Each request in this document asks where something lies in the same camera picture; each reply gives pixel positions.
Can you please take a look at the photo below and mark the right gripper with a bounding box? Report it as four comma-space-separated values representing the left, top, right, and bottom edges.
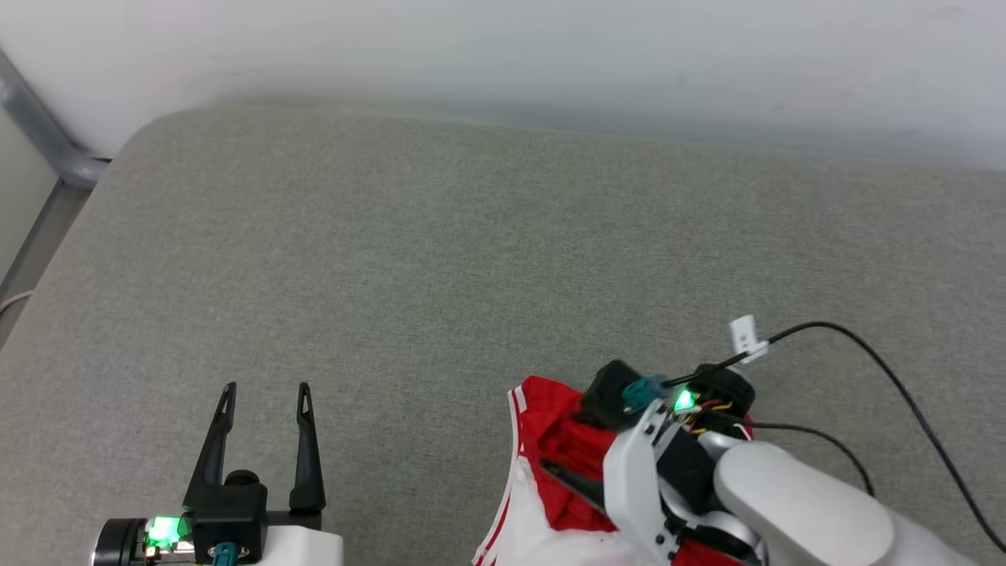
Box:
540, 364, 765, 566

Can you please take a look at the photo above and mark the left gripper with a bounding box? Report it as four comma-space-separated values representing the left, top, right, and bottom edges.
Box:
92, 382, 345, 566

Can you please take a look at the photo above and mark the red white Bulls jersey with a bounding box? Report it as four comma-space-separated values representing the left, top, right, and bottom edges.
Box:
472, 375, 757, 566

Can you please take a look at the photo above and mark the white cable tag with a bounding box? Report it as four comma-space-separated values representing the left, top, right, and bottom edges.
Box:
729, 314, 770, 365

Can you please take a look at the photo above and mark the short right arm black cable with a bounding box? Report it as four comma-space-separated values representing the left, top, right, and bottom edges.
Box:
745, 422, 876, 498

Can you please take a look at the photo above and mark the long right arm black cable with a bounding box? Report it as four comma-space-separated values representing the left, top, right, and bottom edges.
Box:
668, 320, 1006, 553

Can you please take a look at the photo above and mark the grey metal pipe frame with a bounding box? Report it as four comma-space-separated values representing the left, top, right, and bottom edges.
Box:
0, 47, 112, 301

